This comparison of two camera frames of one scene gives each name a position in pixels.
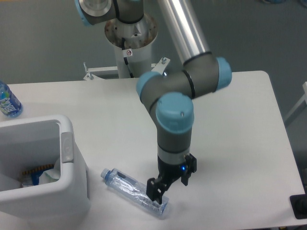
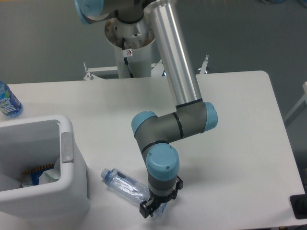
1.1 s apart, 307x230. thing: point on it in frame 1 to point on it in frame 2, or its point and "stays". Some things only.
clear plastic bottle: (133, 191) stays
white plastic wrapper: (51, 175) stays
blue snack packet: (31, 177) stays
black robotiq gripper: (171, 173) to (147, 207)
